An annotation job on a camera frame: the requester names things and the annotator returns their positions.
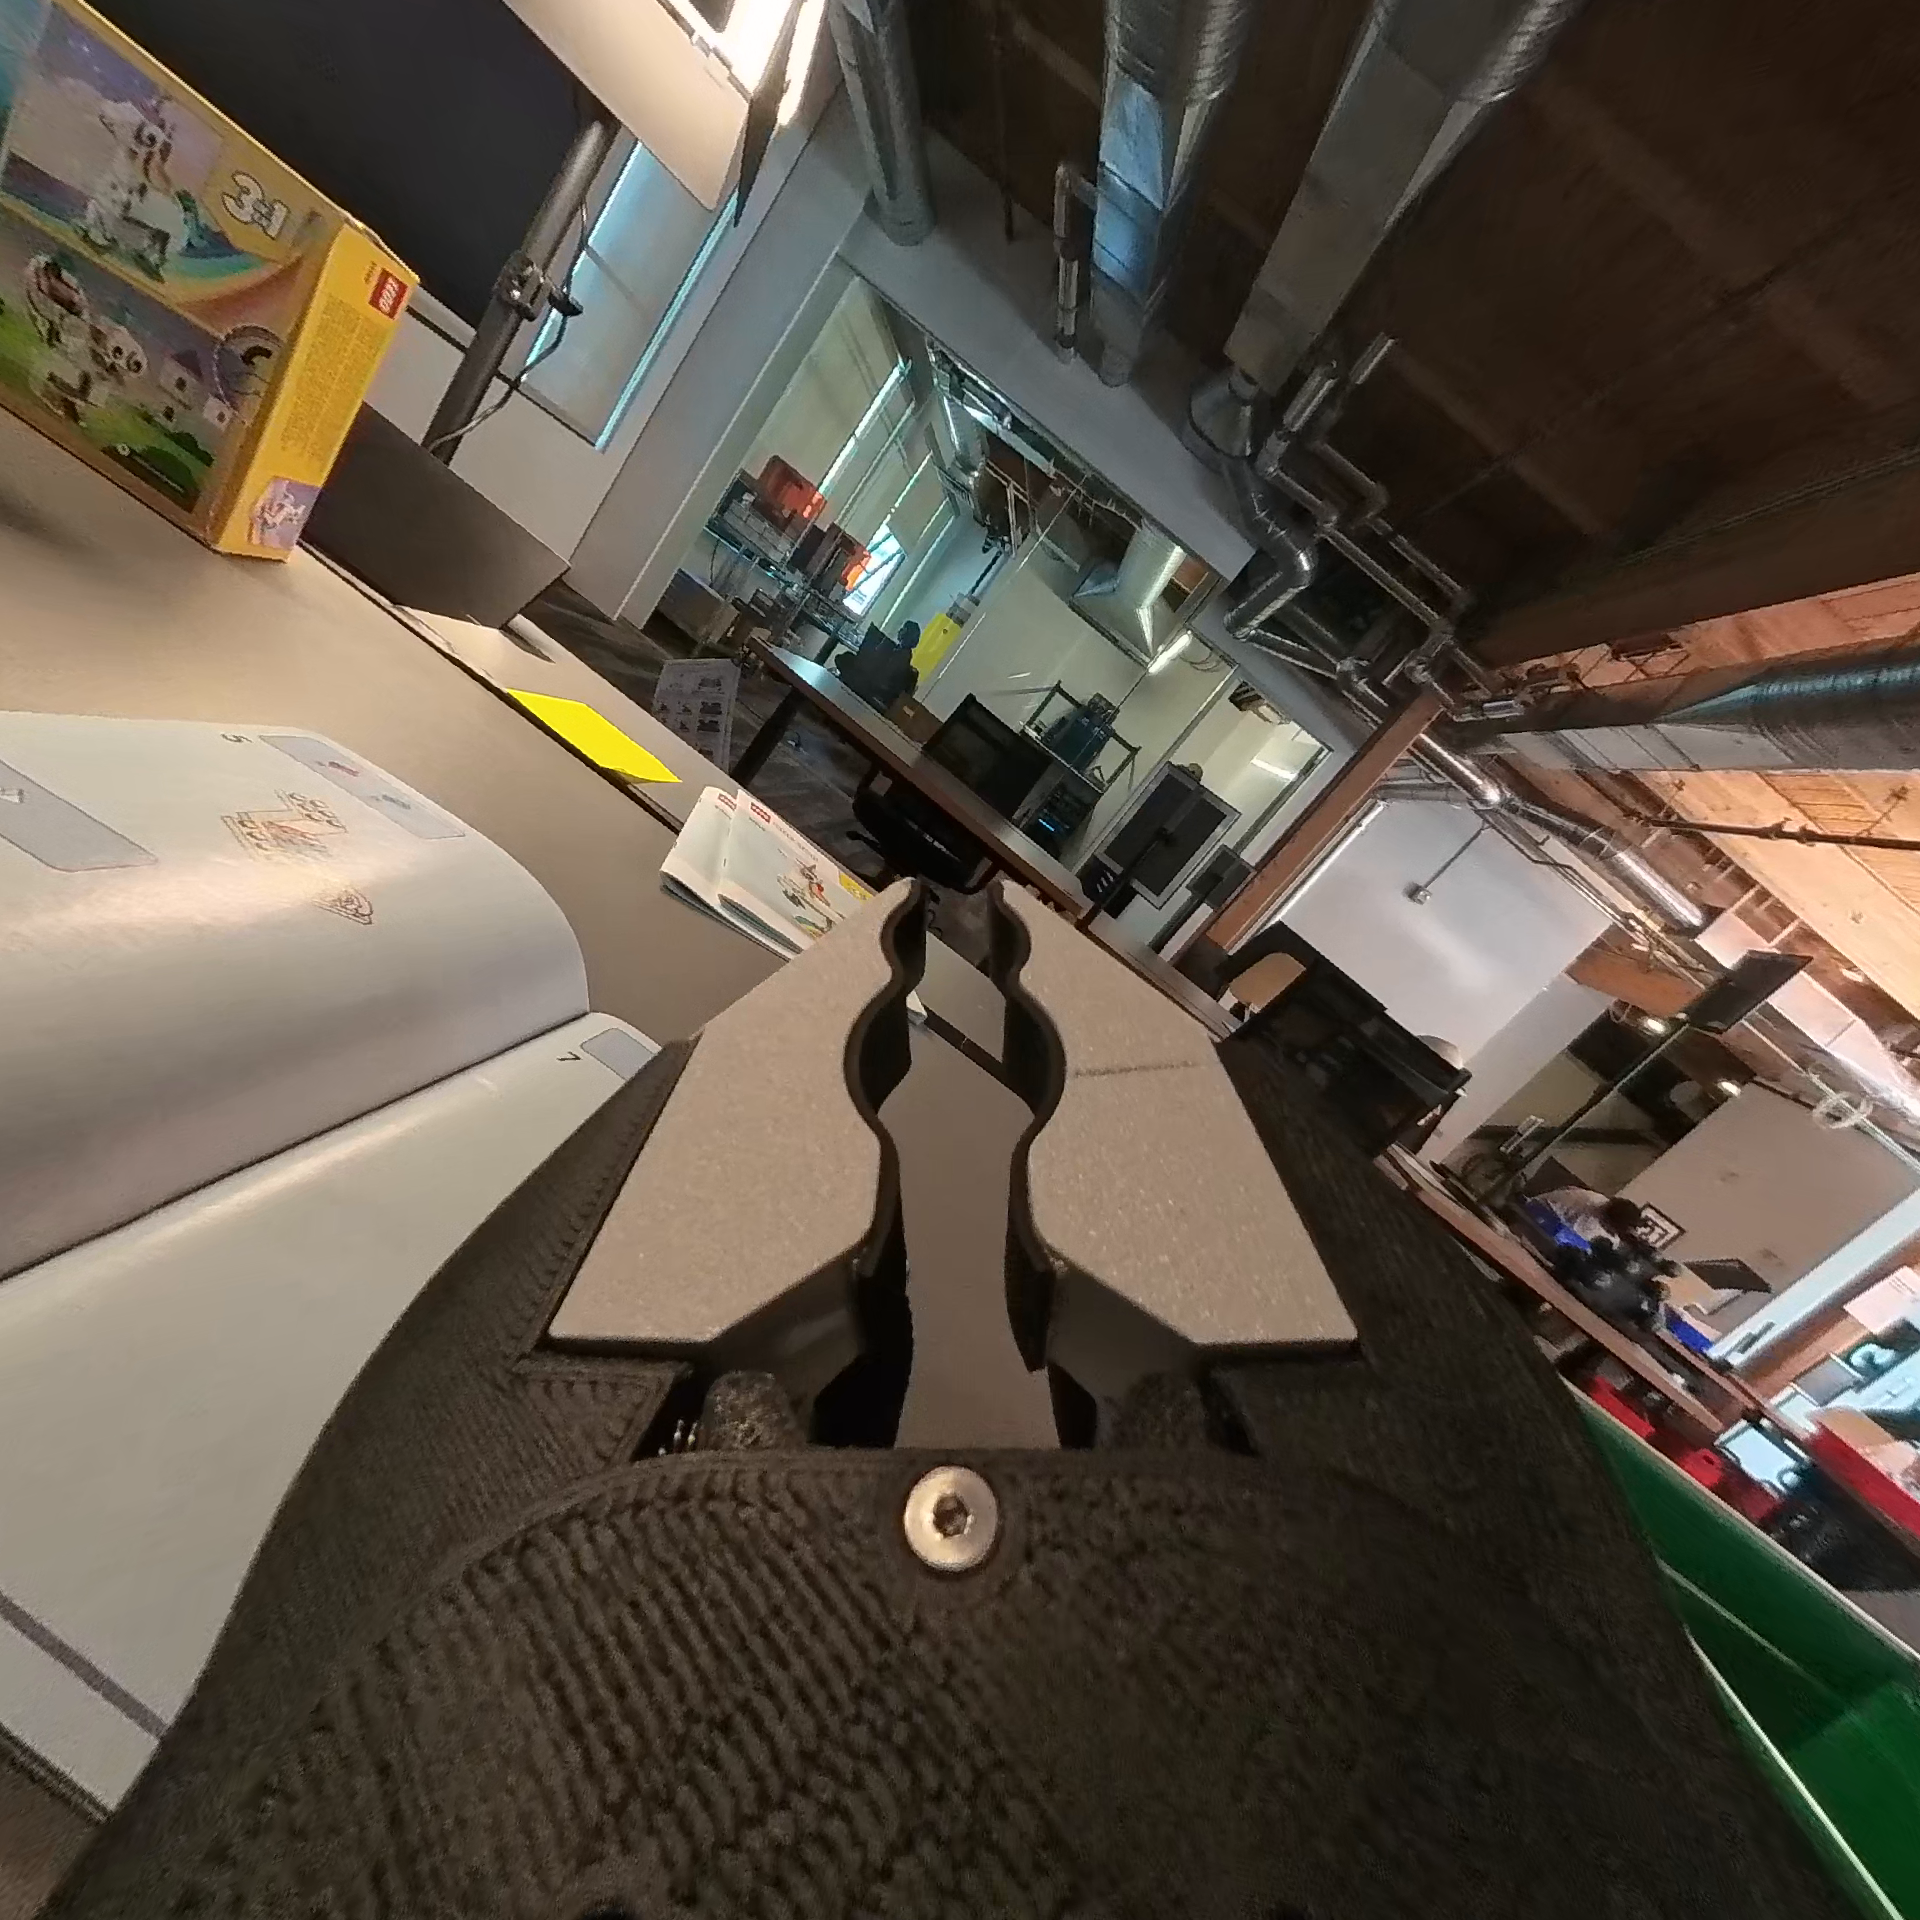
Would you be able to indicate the open instruction booklet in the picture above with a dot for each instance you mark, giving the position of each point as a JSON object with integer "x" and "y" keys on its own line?
{"x": 270, "y": 975}

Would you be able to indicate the black tripod light stand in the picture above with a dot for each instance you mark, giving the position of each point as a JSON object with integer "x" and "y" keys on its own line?
{"x": 511, "y": 315}

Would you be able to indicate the small printed sign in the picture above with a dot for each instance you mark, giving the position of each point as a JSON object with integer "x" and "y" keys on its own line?
{"x": 697, "y": 708}

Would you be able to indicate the closed instruction booklet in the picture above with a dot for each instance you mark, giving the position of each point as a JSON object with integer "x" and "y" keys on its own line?
{"x": 763, "y": 886}

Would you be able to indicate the wooden ceiling beam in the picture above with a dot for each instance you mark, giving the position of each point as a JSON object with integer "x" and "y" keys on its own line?
{"x": 1319, "y": 810}

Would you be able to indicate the red storage bin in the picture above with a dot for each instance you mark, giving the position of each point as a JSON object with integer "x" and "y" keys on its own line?
{"x": 1629, "y": 1411}
{"x": 1704, "y": 1463}

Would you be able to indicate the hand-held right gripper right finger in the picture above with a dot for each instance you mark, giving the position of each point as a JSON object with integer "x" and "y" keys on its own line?
{"x": 1185, "y": 1201}

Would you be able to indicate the lego set box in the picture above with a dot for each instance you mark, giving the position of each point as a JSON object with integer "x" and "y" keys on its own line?
{"x": 181, "y": 300}

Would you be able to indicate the black panel on stand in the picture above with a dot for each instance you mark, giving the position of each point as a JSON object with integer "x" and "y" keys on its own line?
{"x": 1171, "y": 832}

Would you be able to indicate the black mesh office chair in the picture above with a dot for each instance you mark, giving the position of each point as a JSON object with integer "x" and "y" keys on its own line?
{"x": 1365, "y": 1066}

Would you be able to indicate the brown wooden table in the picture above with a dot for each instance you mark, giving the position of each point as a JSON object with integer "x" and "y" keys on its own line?
{"x": 1560, "y": 1312}
{"x": 901, "y": 764}

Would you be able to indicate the yellow paper sheet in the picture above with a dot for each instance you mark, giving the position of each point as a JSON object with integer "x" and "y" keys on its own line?
{"x": 593, "y": 734}

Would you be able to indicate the metal ceiling duct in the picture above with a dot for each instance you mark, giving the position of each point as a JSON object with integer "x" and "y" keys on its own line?
{"x": 1723, "y": 704}
{"x": 886, "y": 105}
{"x": 1381, "y": 166}
{"x": 1155, "y": 148}

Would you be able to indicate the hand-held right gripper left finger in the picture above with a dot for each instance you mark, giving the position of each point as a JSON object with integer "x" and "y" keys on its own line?
{"x": 720, "y": 1185}

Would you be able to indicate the large black board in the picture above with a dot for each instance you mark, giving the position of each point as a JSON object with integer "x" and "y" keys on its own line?
{"x": 375, "y": 120}

